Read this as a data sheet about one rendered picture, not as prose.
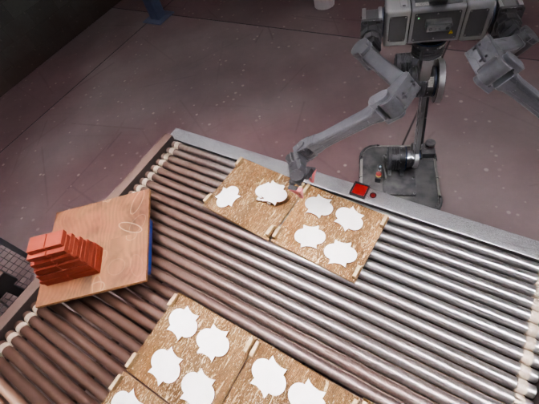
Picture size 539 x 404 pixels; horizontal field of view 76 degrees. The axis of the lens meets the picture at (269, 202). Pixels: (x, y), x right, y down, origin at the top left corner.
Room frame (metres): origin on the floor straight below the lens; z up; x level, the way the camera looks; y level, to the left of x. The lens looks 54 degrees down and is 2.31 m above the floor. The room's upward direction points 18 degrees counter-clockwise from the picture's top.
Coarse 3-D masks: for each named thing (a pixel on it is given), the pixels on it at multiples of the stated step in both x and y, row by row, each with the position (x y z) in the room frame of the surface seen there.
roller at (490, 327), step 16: (160, 192) 1.31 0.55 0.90; (176, 192) 1.26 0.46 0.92; (368, 272) 0.51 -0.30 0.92; (384, 288) 0.43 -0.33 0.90; (400, 288) 0.41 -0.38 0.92; (432, 304) 0.32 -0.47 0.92; (448, 304) 0.30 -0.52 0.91; (464, 320) 0.23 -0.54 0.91; (480, 320) 0.21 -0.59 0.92; (496, 336) 0.15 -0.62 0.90; (512, 336) 0.13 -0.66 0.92; (528, 336) 0.12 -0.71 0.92
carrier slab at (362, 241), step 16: (320, 192) 0.95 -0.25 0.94; (304, 208) 0.89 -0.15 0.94; (336, 208) 0.84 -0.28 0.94; (368, 208) 0.78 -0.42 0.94; (288, 224) 0.84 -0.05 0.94; (320, 224) 0.78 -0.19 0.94; (336, 224) 0.76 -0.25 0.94; (368, 224) 0.71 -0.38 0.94; (384, 224) 0.68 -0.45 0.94; (272, 240) 0.78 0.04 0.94; (288, 240) 0.76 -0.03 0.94; (352, 240) 0.66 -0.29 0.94; (368, 240) 0.64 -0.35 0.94; (304, 256) 0.66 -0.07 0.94; (320, 256) 0.64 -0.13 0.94; (368, 256) 0.57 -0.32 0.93; (336, 272) 0.55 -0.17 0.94; (352, 272) 0.53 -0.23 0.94
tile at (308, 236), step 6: (306, 228) 0.78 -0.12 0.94; (312, 228) 0.77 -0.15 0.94; (318, 228) 0.77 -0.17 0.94; (294, 234) 0.77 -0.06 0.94; (300, 234) 0.76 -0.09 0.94; (306, 234) 0.75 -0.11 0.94; (312, 234) 0.75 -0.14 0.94; (318, 234) 0.74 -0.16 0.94; (324, 234) 0.73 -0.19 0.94; (300, 240) 0.73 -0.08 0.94; (306, 240) 0.72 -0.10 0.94; (312, 240) 0.71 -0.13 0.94; (318, 240) 0.71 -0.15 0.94; (324, 240) 0.70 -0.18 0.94; (306, 246) 0.70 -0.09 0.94; (312, 246) 0.69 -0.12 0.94
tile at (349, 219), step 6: (342, 210) 0.81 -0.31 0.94; (348, 210) 0.80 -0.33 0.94; (354, 210) 0.80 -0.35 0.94; (336, 216) 0.79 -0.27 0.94; (342, 216) 0.78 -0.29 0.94; (348, 216) 0.77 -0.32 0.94; (354, 216) 0.76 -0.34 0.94; (360, 216) 0.75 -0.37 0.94; (336, 222) 0.77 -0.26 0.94; (342, 222) 0.75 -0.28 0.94; (348, 222) 0.75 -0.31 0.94; (354, 222) 0.74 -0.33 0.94; (360, 222) 0.73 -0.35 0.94; (348, 228) 0.72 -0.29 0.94; (354, 228) 0.71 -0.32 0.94; (360, 228) 0.70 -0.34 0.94
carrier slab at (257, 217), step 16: (240, 176) 1.21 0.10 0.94; (256, 176) 1.17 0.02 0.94; (272, 176) 1.14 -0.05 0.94; (240, 192) 1.11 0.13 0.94; (288, 192) 1.01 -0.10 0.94; (208, 208) 1.08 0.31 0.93; (224, 208) 1.04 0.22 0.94; (240, 208) 1.01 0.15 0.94; (256, 208) 0.98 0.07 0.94; (272, 208) 0.95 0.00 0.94; (288, 208) 0.92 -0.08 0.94; (240, 224) 0.92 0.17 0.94; (256, 224) 0.89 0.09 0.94
